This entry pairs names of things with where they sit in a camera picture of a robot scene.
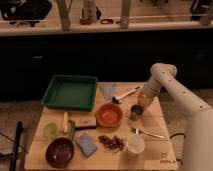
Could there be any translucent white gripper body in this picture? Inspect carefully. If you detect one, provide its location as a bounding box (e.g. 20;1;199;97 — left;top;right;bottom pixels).
137;91;154;108

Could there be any orange yellow apple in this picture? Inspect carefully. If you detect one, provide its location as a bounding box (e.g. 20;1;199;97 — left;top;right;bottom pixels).
137;95;146;107

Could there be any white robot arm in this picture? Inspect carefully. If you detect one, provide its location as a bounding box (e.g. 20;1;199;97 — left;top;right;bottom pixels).
137;63;213;171

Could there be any orange bowl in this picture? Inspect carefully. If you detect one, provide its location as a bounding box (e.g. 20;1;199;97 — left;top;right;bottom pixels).
96;103;123;127

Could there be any dark purple bowl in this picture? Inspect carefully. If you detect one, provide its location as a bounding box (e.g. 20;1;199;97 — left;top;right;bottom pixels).
45;137;74;168

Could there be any small green bowl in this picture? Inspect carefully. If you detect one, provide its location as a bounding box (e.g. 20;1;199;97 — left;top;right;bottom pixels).
43;123;58;139

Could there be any dark metal cup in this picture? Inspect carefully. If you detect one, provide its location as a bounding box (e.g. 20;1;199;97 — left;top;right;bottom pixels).
130;105;143;121

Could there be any silver fork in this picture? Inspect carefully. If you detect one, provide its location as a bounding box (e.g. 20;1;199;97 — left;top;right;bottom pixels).
131;127;165;139

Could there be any light blue cloth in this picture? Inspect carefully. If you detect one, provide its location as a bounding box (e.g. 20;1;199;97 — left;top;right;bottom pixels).
100;85;116;100

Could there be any white cup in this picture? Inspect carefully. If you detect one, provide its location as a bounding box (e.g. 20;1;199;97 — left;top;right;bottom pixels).
126;134;145;155

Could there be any bunch of dark grapes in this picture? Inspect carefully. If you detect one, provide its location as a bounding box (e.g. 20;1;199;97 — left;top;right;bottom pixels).
98;135;124;150

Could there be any wooden block with black base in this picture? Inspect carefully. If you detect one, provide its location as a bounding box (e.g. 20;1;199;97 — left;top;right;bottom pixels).
75;117;97;130

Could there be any blue sponge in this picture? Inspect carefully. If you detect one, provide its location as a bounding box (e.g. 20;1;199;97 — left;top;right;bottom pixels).
75;133;97;157

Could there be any green plastic tray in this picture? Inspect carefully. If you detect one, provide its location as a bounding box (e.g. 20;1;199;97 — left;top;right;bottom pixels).
41;75;97;111

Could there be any green curved vegetable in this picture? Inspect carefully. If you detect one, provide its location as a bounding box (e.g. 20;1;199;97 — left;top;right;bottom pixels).
68;121;75;141

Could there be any yellow banana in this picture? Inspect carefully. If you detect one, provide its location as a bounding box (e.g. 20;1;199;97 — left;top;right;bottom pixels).
63;112;69;134

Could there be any white bottle on shelf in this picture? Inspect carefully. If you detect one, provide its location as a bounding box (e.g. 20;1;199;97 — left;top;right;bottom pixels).
83;0;97;23

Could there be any black stand pole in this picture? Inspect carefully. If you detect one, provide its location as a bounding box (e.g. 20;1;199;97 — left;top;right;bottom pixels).
9;121;23;171

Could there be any black bag on shelf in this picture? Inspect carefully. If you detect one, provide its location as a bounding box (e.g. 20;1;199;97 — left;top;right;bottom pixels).
0;0;52;27

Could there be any black cable on floor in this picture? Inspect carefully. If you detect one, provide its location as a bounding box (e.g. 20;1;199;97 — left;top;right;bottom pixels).
169;132;186;171

